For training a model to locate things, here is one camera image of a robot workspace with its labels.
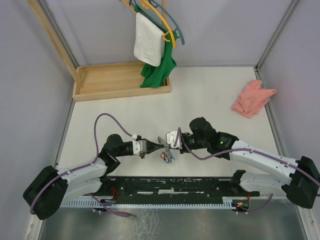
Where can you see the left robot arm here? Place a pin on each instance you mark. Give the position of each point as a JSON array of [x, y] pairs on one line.
[[53, 187]]

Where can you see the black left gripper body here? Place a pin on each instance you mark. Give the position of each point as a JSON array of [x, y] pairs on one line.
[[142, 155]]

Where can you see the grey hanger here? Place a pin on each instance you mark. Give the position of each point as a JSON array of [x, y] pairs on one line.
[[171, 21]]

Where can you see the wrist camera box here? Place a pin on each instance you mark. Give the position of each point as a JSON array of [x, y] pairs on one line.
[[173, 140], [139, 145]]

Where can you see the pink cloth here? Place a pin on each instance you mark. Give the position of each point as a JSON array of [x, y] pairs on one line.
[[252, 99]]

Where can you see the key with blue tag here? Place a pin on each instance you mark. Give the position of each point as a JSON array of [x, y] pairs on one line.
[[168, 156]]

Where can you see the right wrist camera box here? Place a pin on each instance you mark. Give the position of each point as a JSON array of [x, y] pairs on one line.
[[173, 140]]

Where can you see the key with red tag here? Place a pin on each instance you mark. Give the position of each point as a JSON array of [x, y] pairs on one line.
[[163, 156]]

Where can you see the wooden rack post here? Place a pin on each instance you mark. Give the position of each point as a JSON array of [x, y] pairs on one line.
[[42, 12]]

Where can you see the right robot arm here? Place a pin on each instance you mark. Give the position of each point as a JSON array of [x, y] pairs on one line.
[[296, 179]]

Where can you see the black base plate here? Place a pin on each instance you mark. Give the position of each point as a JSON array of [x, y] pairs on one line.
[[171, 190]]

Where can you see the white slotted cable duct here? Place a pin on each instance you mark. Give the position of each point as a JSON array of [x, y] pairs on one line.
[[89, 202]]

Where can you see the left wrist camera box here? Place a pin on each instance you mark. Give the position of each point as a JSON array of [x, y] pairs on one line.
[[139, 145]]

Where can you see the white towel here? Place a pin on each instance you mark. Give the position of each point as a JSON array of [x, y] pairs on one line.
[[149, 43]]

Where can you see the yellow hanger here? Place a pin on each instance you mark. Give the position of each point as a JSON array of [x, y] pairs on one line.
[[160, 12]]

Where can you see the green hanger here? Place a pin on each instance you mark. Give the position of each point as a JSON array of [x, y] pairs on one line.
[[137, 8]]

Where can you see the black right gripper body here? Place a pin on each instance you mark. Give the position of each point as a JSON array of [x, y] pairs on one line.
[[193, 143]]

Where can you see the wooden tray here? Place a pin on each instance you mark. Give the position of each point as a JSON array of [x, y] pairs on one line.
[[115, 80]]

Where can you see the green garment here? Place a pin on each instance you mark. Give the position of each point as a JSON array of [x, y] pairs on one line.
[[154, 76]]

